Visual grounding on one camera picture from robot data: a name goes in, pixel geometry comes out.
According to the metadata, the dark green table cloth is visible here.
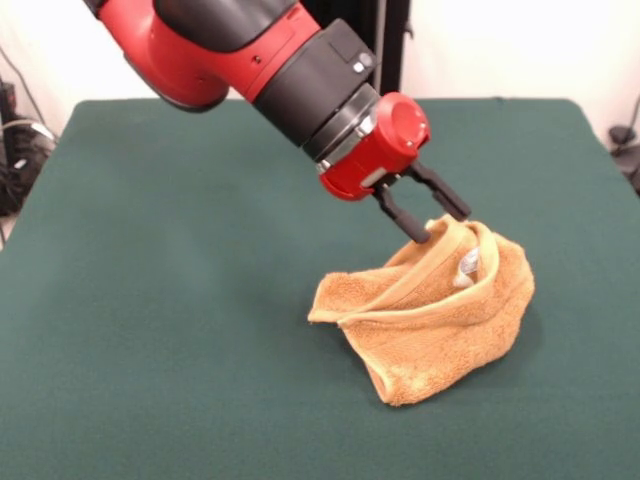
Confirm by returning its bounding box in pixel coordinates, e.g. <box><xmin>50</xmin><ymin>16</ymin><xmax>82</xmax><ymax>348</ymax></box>
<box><xmin>0</xmin><ymin>98</ymin><xmax>640</xmax><ymax>480</ymax></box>

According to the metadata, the orange terry towel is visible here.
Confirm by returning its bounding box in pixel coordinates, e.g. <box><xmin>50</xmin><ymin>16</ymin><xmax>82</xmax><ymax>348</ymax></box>
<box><xmin>307</xmin><ymin>212</ymin><xmax>536</xmax><ymax>409</ymax></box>

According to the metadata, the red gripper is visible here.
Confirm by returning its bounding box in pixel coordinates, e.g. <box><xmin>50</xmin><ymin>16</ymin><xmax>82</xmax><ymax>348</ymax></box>
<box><xmin>317</xmin><ymin>91</ymin><xmax>472</xmax><ymax>245</ymax></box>

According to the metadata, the black cable tangle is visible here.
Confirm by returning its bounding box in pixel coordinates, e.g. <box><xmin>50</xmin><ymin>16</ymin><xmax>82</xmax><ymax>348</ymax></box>
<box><xmin>0</xmin><ymin>117</ymin><xmax>57</xmax><ymax>219</ymax></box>

